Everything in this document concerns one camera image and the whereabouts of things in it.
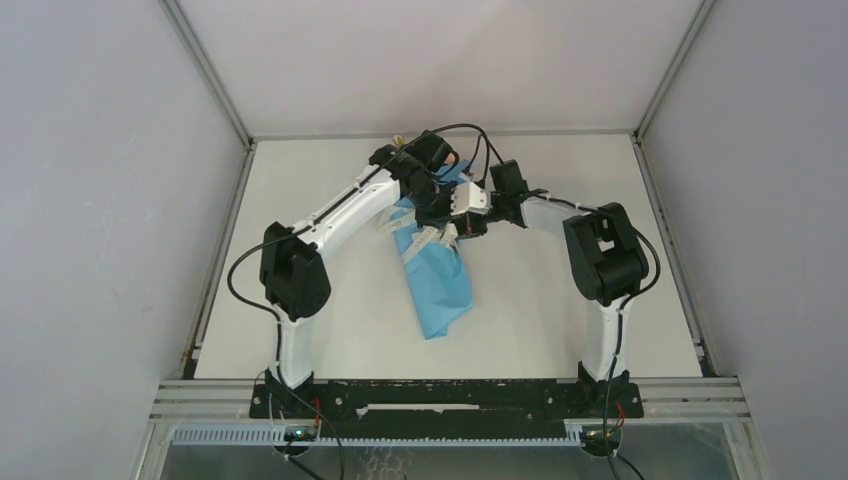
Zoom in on cream ribbon string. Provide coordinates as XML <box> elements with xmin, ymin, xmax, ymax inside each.
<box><xmin>376</xmin><ymin>211</ymin><xmax>462</xmax><ymax>263</ymax></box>

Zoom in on blue wrapping paper sheet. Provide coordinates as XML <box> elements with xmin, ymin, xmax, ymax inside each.
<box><xmin>378</xmin><ymin>200</ymin><xmax>473</xmax><ymax>340</ymax></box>

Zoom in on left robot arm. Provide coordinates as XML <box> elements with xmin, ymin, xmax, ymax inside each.
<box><xmin>260</xmin><ymin>166</ymin><xmax>473</xmax><ymax>417</ymax></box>

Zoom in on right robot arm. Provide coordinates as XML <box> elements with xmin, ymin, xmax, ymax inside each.
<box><xmin>450</xmin><ymin>189</ymin><xmax>652</xmax><ymax>416</ymax></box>

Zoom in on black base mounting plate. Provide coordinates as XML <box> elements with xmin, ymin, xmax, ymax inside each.
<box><xmin>248</xmin><ymin>378</ymin><xmax>645</xmax><ymax>439</ymax></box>

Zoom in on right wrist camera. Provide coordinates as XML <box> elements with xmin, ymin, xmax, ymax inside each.
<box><xmin>489</xmin><ymin>160</ymin><xmax>548</xmax><ymax>202</ymax></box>

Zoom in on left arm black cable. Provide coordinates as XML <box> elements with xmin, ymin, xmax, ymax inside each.
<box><xmin>226</xmin><ymin>123</ymin><xmax>493</xmax><ymax>480</ymax></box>

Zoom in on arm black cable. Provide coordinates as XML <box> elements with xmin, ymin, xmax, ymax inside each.
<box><xmin>473</xmin><ymin>135</ymin><xmax>662</xmax><ymax>480</ymax></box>
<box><xmin>226</xmin><ymin>123</ymin><xmax>493</xmax><ymax>480</ymax></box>

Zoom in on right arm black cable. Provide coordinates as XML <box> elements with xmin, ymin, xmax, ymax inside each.
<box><xmin>473</xmin><ymin>135</ymin><xmax>662</xmax><ymax>480</ymax></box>

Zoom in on white cable duct strip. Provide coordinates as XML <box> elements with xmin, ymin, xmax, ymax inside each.
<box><xmin>171</xmin><ymin>424</ymin><xmax>584</xmax><ymax>447</ymax></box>

